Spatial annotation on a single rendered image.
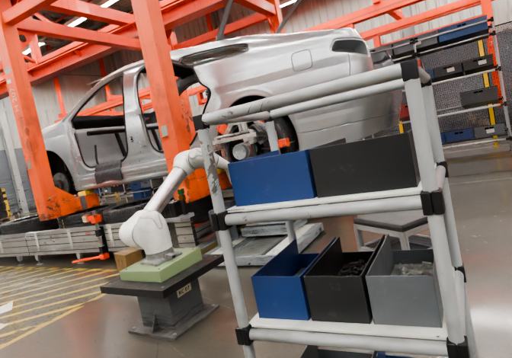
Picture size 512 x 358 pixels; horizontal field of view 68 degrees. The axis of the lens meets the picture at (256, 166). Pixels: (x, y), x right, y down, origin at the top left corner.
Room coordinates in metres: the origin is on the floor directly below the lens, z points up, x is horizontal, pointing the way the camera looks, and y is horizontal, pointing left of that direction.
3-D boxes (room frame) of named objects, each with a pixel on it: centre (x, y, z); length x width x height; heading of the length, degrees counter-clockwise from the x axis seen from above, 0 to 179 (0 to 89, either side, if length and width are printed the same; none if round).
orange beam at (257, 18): (6.11, 0.15, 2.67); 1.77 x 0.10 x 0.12; 61
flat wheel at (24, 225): (5.11, 3.13, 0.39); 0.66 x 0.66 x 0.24
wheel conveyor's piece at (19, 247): (5.06, 3.04, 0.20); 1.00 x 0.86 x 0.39; 61
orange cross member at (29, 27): (5.38, 1.66, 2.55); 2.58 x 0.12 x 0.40; 151
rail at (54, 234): (3.88, 1.71, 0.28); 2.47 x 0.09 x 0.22; 61
